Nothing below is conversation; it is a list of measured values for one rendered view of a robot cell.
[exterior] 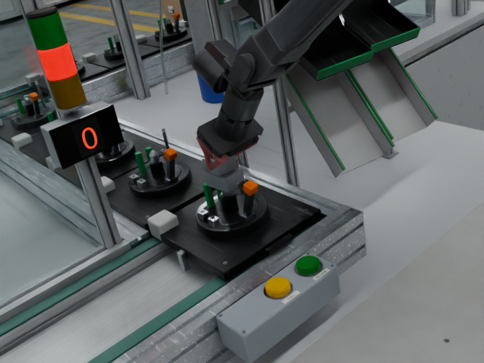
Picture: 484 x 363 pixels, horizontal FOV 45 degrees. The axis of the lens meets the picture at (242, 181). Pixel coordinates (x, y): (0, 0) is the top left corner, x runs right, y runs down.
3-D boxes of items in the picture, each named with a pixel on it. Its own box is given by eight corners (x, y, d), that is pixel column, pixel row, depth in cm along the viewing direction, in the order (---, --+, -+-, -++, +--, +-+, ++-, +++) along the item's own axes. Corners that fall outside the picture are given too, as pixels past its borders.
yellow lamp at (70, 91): (91, 100, 98) (83, 73, 95) (64, 111, 95) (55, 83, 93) (78, 96, 101) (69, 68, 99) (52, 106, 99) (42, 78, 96)
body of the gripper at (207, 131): (194, 134, 99) (202, 106, 93) (238, 111, 105) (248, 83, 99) (218, 160, 98) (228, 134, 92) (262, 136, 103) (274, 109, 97)
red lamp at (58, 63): (82, 72, 95) (73, 42, 93) (55, 82, 93) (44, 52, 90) (69, 68, 99) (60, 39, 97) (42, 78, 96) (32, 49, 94)
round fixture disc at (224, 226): (283, 212, 112) (281, 204, 111) (227, 248, 105) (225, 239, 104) (237, 191, 122) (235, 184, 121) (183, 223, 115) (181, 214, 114)
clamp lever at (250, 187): (255, 214, 108) (258, 184, 103) (247, 219, 107) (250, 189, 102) (242, 202, 110) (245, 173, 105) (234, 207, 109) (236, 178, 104)
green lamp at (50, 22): (73, 42, 93) (63, 11, 91) (44, 52, 90) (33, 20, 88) (60, 39, 97) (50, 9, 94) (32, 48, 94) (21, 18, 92)
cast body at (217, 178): (246, 182, 108) (238, 148, 105) (228, 193, 106) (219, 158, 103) (218, 174, 114) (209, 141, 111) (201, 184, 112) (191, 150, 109)
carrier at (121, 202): (237, 181, 130) (226, 130, 124) (146, 232, 118) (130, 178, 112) (176, 156, 147) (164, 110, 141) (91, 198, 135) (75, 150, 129)
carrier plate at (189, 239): (322, 217, 112) (320, 208, 111) (225, 282, 99) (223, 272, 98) (241, 184, 129) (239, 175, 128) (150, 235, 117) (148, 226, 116)
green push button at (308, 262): (325, 270, 97) (325, 260, 96) (309, 282, 95) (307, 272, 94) (308, 261, 100) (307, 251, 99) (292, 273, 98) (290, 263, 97)
